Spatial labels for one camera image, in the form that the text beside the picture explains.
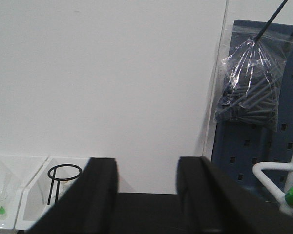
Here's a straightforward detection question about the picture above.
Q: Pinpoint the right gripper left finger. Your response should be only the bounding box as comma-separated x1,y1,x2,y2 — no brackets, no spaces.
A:
29,157,118,234

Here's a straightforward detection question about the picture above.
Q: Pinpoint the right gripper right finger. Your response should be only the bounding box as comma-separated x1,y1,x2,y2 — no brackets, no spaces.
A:
176,156,293,234

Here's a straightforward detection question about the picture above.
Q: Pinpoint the grey pegboard drying rack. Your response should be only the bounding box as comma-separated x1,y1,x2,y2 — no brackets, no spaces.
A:
212,20,293,215

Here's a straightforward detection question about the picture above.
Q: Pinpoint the right white storage bin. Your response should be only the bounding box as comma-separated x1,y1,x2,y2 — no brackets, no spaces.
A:
15,156,89,230

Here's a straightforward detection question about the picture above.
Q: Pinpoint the white storage bin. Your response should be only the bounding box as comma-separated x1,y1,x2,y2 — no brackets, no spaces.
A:
0,155,48,234
15,156,89,230

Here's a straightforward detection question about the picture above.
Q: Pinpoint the white gooseneck lab faucet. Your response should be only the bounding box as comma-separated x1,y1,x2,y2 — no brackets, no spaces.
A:
252,123,293,217

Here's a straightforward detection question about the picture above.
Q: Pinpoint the middle white storage bin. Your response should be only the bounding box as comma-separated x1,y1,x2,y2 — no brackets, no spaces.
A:
0,155,48,234

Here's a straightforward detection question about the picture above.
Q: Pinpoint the plastic bag of grey pegs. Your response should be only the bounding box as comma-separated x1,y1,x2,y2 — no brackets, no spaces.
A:
214,25,293,131

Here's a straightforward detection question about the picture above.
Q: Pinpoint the black wire tripod stand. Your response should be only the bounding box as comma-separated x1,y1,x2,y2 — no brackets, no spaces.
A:
47,163,83,205

